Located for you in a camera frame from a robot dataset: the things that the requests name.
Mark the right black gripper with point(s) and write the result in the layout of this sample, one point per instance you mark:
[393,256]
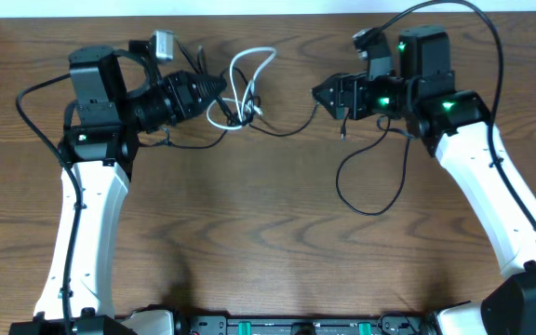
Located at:
[353,86]

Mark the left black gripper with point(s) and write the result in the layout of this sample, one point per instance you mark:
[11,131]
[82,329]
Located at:
[183,87]

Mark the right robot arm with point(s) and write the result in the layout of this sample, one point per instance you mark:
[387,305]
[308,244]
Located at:
[455,128]

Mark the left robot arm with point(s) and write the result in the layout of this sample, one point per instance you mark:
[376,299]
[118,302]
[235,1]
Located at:
[119,94]

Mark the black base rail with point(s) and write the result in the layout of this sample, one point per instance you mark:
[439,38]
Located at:
[296,325]

